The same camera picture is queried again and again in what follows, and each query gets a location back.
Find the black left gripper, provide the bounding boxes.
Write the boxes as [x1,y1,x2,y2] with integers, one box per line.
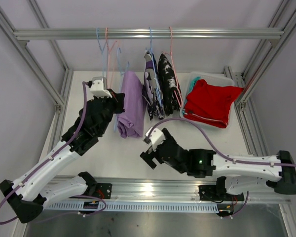
[93,89,125,135]

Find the blue hanger with lilac trousers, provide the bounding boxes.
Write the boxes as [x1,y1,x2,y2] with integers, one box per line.
[113,46,130,133]

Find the lilac purple trousers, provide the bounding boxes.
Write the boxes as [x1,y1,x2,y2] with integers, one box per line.
[117,71,147,139]

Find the red trousers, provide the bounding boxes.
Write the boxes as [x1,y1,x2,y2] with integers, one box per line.
[183,79,243,128]

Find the pink wire hanger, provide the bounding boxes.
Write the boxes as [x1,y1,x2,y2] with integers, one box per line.
[162,26,183,107]
[105,27,120,82]

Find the light blue wire hanger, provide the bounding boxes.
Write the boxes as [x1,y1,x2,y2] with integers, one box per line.
[96,27,107,78]

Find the teal trousers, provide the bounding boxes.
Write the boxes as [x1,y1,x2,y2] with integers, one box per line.
[187,77,201,94]

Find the white plastic mesh basket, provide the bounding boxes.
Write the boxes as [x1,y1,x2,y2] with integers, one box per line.
[180,72,243,129]

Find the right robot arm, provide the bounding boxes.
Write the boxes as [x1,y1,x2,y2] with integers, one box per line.
[140,128,296,200]

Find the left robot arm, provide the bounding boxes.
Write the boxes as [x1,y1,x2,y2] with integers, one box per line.
[0,89,125,223]

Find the grey purple patterned trousers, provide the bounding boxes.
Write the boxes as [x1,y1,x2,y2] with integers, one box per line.
[142,49,166,121]

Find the blue hanger with patterned trousers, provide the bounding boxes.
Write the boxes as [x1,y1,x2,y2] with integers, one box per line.
[144,26,165,117]

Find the black white patterned trousers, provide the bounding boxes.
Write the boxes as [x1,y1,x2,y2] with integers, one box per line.
[157,53,182,116]

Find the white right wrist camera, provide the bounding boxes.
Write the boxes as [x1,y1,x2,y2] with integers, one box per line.
[144,127,165,151]

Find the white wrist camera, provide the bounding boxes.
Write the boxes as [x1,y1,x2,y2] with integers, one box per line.
[88,76,112,98]
[144,127,165,151]

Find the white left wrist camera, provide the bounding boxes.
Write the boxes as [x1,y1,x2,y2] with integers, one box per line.
[88,76,112,98]

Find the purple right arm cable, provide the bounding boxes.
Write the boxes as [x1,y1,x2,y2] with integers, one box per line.
[144,117,296,219]

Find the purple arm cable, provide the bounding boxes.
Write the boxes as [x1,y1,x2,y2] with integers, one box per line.
[144,117,296,219]
[0,80,107,226]

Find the white slotted cable duct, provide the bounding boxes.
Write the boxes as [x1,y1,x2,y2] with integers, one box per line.
[46,200,219,213]

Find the aluminium frame structure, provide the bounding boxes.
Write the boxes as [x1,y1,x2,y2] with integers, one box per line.
[0,0,296,237]

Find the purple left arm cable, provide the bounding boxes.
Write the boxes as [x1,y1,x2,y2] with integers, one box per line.
[0,80,107,226]

